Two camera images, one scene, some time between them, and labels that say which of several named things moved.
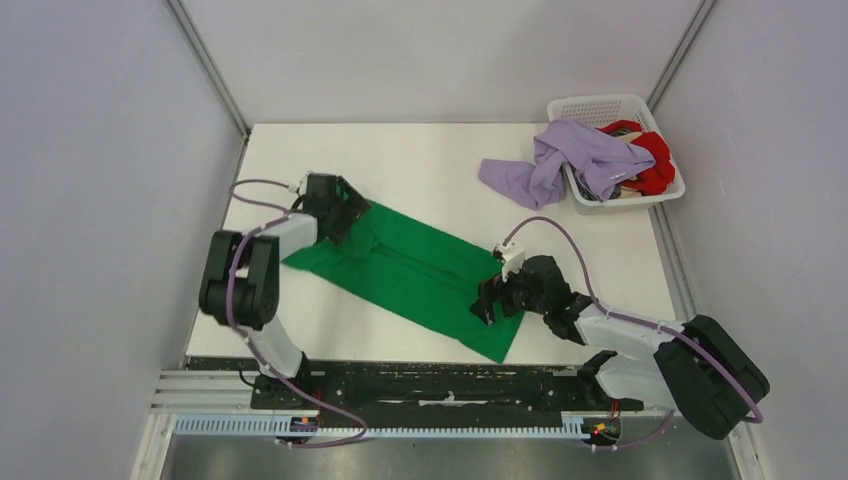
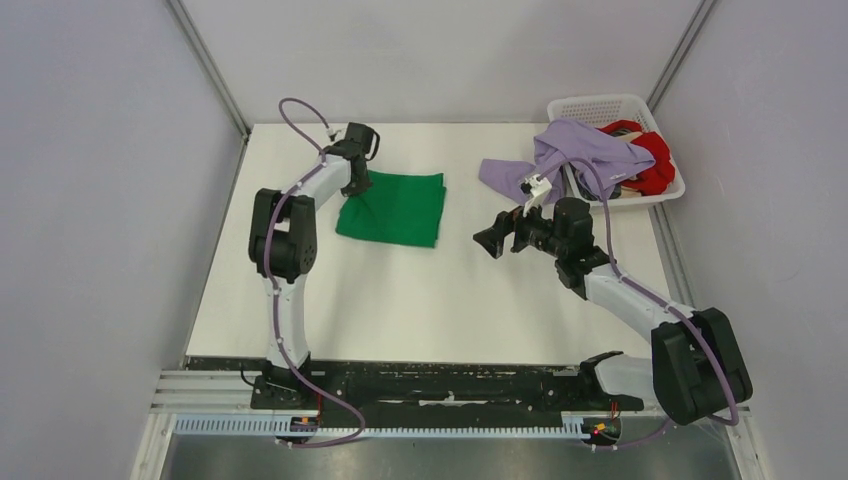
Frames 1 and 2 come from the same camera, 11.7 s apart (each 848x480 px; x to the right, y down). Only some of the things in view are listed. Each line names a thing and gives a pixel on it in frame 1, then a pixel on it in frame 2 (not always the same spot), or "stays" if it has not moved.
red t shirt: x=654 y=179 stays
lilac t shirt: x=600 y=160 stays
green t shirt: x=416 y=274 to x=398 y=208
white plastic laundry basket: x=600 y=111 stays
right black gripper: x=490 y=291 to x=507 y=222
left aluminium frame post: x=211 y=67 stays
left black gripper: x=357 y=207 to x=359 y=187
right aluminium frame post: x=701 y=12 stays
